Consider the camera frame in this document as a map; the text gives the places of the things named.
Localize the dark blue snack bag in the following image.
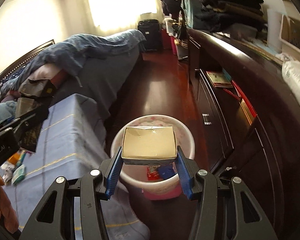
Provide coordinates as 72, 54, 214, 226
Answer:
157, 164, 175, 180

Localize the orange plastic piece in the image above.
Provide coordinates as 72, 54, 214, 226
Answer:
7, 153, 20, 165

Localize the red snack wrapper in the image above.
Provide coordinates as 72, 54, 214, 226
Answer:
147, 166, 161, 181

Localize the teal snack wrapper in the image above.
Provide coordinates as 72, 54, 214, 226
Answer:
11, 151, 26, 185

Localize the beige cardboard box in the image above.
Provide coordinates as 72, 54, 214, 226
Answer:
121, 126, 177, 165

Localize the dark foil wrapper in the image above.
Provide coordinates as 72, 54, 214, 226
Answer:
15, 79, 56, 152

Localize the white paper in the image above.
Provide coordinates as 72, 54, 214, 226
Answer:
1, 161, 15, 184

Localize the pink floral trash bin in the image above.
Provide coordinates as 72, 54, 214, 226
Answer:
120, 114, 196, 200

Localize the left human hand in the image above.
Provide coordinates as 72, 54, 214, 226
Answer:
0, 176, 19, 233

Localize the light blue fleece towel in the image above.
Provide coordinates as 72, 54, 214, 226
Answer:
0, 101, 17, 123

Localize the blue checked tablecloth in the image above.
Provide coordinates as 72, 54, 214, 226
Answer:
4, 94, 150, 239

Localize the dark wooden headboard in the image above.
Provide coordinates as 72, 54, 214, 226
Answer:
0, 39, 55, 88

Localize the folded pink red quilt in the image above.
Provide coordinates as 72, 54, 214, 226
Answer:
2, 63, 68, 101

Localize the dark wooden dresser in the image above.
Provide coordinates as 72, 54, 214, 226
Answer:
187, 29, 300, 239

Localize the red gold flat box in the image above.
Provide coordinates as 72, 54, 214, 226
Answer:
223, 80, 257, 125

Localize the small picture book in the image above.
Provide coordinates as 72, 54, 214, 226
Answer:
206, 71, 233, 88

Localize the blue grey blanket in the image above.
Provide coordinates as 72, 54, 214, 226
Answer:
0, 29, 146, 95

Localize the black suitcase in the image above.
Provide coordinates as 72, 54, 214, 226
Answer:
138, 19, 161, 50

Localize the white plastic bag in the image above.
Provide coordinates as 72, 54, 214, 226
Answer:
280, 53, 300, 105

